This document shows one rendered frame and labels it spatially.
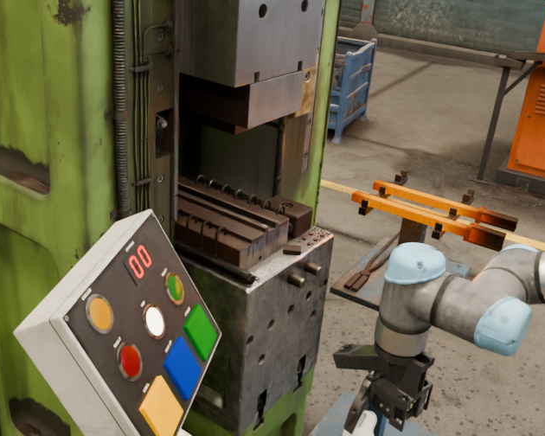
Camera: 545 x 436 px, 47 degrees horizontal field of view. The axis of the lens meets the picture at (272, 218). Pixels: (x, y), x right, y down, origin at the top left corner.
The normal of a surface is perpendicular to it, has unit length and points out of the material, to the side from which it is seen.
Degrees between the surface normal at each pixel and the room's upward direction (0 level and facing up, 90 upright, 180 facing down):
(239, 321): 90
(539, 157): 86
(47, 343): 90
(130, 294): 60
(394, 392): 0
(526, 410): 0
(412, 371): 90
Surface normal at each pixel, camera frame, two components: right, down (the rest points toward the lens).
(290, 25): 0.81, 0.32
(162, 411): 0.89, -0.32
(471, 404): 0.08, -0.89
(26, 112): -0.58, 0.30
